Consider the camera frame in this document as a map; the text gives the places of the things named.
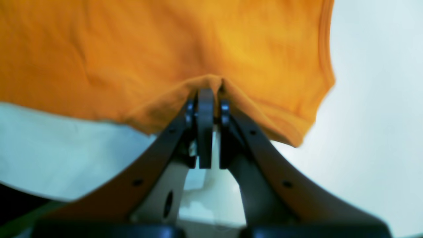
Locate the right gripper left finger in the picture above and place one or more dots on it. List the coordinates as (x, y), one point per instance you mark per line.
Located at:
(143, 201)

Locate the orange t-shirt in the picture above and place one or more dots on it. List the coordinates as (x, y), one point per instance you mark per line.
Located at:
(136, 61)

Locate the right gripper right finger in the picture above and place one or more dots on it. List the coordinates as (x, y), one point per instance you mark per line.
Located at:
(278, 200)

